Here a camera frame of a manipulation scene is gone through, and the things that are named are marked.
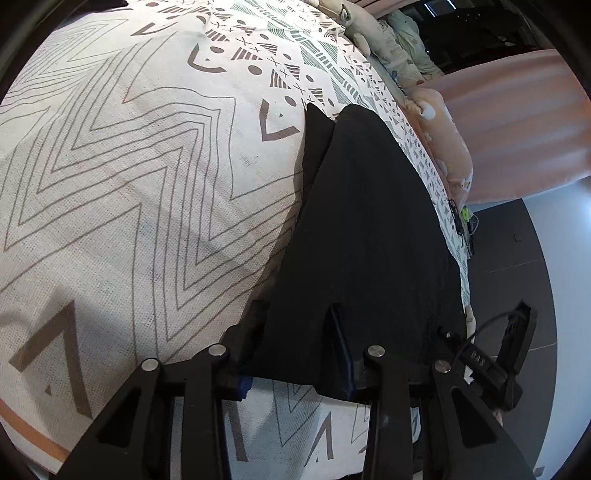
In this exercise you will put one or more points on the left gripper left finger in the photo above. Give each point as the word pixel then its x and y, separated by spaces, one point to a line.
pixel 131 438

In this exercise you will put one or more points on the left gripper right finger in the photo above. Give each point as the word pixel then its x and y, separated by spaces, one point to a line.
pixel 427 418

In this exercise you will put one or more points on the black garment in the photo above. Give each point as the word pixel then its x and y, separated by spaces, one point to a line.
pixel 367 264

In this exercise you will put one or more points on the white bedside box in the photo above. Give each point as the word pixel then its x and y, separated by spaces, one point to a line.
pixel 470 223

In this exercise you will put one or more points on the pink curtain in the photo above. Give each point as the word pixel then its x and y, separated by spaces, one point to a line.
pixel 515 76

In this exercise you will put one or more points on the patterned white bed quilt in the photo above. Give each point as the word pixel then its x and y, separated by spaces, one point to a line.
pixel 150 161

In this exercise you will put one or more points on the crumpled light green blanket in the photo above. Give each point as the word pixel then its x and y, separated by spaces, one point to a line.
pixel 402 51

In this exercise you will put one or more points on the grey plush toy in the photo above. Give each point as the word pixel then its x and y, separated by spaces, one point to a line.
pixel 349 16

